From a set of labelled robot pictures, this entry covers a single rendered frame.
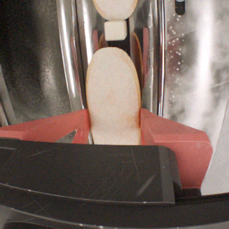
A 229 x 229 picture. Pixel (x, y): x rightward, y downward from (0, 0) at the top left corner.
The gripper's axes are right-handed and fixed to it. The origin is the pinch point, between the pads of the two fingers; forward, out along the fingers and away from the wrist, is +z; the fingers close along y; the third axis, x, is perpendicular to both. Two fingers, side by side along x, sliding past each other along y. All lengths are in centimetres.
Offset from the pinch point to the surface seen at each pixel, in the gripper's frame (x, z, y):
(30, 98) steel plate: 0.9, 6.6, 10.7
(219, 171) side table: 12.2, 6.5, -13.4
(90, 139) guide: 3.5, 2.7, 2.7
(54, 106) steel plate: 2.0, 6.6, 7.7
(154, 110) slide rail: 0.9, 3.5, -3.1
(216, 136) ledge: 2.9, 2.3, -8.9
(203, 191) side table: 16.7, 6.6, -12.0
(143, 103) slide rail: 0.3, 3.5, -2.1
